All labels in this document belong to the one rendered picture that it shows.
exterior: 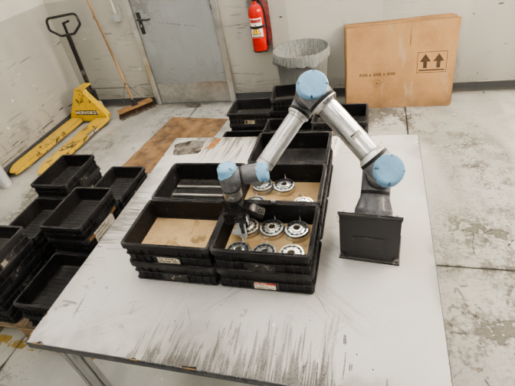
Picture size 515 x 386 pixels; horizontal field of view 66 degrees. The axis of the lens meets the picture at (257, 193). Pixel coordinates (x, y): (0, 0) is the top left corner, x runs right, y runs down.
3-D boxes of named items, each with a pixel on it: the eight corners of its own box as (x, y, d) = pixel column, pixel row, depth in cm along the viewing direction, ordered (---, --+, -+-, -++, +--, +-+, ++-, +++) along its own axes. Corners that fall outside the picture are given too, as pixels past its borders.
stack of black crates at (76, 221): (101, 233, 297) (75, 186, 270) (136, 236, 288) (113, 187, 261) (70, 275, 267) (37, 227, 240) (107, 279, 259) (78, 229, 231)
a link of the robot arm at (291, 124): (303, 85, 171) (241, 178, 170) (305, 76, 160) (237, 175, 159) (326, 99, 170) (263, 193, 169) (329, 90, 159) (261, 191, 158)
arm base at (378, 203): (389, 217, 166) (391, 194, 167) (395, 217, 152) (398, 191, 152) (352, 214, 169) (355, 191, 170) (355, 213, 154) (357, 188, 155)
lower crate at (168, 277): (238, 237, 189) (234, 219, 182) (220, 288, 167) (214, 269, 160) (164, 233, 200) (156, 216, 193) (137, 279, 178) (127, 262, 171)
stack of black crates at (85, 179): (86, 198, 338) (62, 154, 310) (116, 199, 329) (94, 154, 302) (57, 230, 308) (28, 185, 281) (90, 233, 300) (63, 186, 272)
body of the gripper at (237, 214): (229, 214, 169) (223, 191, 161) (248, 213, 167) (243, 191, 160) (225, 226, 163) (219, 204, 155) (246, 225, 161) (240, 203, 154)
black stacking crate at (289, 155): (332, 150, 216) (332, 132, 209) (327, 182, 194) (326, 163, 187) (263, 150, 227) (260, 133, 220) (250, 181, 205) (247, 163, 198)
